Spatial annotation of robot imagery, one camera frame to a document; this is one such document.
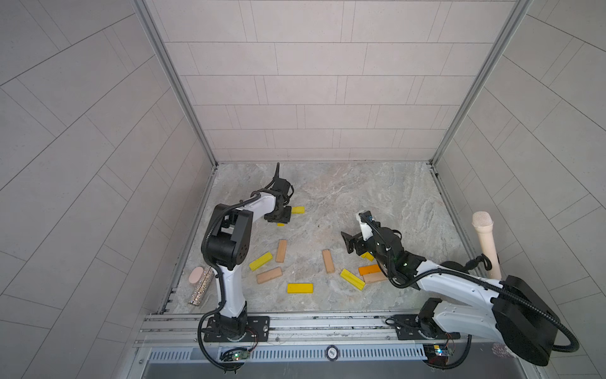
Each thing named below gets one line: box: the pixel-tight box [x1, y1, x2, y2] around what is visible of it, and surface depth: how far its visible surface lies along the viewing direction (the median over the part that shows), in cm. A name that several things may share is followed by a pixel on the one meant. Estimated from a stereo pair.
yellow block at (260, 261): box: [249, 251, 274, 272], surface depth 87 cm
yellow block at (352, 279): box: [340, 268, 366, 291], surface depth 82 cm
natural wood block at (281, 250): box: [275, 239, 288, 263], surface depth 88 cm
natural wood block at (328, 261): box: [321, 248, 336, 274], surface depth 86 cm
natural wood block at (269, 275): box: [256, 266, 283, 285], surface depth 86 cm
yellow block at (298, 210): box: [291, 206, 306, 214], surface depth 101 cm
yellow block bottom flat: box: [286, 282, 315, 294], surface depth 81 cm
